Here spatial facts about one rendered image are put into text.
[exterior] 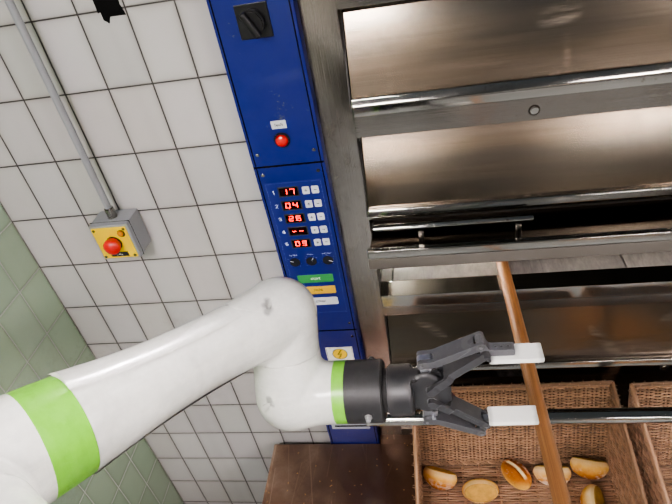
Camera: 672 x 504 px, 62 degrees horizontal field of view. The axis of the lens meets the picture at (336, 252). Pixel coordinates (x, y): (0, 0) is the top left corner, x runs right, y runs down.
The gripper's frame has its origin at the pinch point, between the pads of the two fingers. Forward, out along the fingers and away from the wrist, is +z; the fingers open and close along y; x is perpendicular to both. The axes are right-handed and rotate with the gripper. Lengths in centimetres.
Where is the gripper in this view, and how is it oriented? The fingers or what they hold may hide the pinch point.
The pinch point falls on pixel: (531, 385)
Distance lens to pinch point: 86.0
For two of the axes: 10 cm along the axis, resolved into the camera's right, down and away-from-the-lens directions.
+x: -0.9, 6.1, -7.8
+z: 9.8, -0.7, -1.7
